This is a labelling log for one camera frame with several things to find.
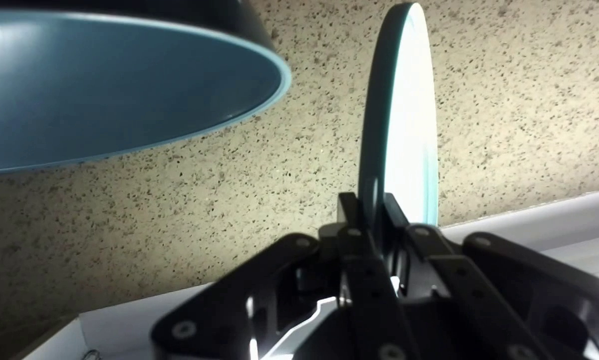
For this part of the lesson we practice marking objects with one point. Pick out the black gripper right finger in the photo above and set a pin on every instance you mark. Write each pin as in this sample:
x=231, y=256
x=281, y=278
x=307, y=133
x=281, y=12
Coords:
x=499, y=301

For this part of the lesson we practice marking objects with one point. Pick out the teal bowl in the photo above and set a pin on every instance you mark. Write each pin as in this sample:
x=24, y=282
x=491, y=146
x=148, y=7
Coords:
x=112, y=93

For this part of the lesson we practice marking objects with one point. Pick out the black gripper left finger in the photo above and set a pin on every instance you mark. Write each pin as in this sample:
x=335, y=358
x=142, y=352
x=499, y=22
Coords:
x=259, y=293

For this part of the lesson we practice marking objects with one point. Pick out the light blue plate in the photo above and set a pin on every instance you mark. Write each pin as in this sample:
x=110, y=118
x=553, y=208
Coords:
x=409, y=121

